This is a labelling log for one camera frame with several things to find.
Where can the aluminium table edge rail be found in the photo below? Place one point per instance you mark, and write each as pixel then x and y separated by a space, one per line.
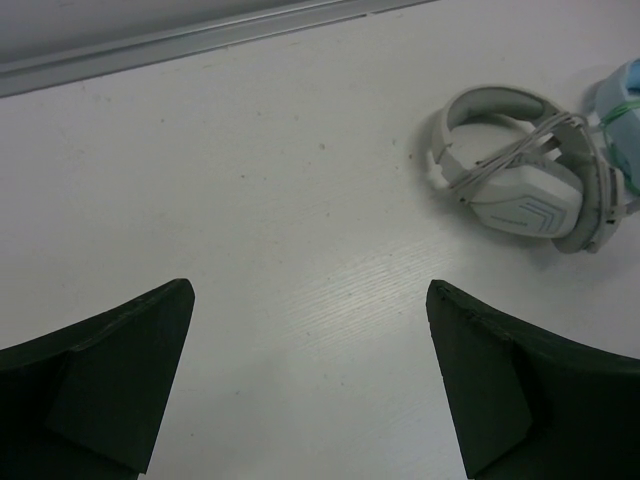
pixel 140 50

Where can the light blue headphones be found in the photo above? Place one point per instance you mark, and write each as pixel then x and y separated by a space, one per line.
pixel 612 106

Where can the white grey headphones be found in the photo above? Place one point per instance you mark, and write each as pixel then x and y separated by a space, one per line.
pixel 550 184

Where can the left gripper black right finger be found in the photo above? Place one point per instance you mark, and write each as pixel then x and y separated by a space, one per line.
pixel 527 403

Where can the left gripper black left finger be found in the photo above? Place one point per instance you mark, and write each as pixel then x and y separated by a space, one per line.
pixel 87 401

